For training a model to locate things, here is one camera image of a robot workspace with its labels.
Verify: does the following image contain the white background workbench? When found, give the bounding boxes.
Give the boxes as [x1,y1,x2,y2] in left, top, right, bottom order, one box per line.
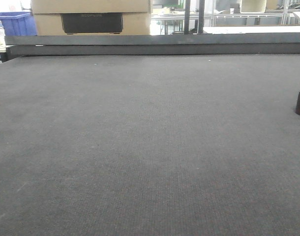
[150,12,300,35]

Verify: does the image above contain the cardboard box with black print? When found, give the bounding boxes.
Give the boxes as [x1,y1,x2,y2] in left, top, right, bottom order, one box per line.
[34,13,151,36]

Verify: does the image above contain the upper cardboard box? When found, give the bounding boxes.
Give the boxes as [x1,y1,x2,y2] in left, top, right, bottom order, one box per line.
[31,0,152,14]

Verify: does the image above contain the blue plastic crate background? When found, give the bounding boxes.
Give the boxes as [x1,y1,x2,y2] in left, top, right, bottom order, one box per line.
[0,12,37,36]

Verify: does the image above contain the black vertical post left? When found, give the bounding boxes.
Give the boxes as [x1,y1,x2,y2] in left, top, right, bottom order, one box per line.
[184,0,190,35]

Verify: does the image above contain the black vertical post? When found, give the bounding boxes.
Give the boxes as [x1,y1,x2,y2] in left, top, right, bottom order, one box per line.
[197,0,205,34]
[184,0,190,35]

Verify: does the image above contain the black vertical post right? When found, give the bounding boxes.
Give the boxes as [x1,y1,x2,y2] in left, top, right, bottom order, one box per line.
[197,0,205,34]

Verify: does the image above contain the dark grey table edge rail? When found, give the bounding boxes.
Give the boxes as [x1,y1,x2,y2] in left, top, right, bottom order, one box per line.
[5,32,300,56]

